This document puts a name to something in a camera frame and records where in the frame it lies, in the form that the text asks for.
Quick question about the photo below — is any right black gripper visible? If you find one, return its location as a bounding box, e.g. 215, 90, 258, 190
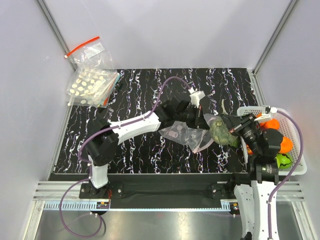
219, 112, 261, 155

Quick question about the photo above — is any dotted clear bag stack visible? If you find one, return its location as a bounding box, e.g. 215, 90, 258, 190
66, 67, 120, 108

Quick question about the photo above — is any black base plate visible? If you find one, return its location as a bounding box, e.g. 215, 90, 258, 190
79, 173, 236, 211

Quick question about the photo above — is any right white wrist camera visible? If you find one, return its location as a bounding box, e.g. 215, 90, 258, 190
256, 106, 278, 123

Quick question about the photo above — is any green netted melon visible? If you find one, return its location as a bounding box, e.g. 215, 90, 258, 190
208, 115, 241, 148

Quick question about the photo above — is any orange fruit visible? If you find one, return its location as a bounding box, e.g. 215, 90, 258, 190
260, 118, 280, 130
279, 136, 294, 154

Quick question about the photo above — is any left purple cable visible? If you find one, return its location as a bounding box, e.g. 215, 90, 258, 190
58, 76, 196, 237

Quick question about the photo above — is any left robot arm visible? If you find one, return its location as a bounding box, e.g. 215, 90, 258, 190
84, 100, 209, 198

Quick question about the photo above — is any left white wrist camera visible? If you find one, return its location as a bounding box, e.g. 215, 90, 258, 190
188, 87, 206, 108

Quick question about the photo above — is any pink zipper clear bag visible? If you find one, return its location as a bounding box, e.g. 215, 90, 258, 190
158, 121, 214, 153

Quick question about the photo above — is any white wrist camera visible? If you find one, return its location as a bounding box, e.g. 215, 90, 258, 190
256, 106, 278, 123
188, 87, 206, 108

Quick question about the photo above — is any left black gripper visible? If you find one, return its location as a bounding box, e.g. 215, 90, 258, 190
174, 104, 210, 130

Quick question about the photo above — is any white plastic basket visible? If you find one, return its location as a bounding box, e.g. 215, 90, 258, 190
236, 106, 307, 176

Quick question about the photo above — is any red zipper clear bag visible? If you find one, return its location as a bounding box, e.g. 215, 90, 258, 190
64, 36, 114, 70

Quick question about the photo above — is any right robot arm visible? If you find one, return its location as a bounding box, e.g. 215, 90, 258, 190
221, 107, 284, 240

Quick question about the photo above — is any green watermelon toy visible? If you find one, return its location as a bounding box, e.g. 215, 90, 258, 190
275, 153, 293, 170

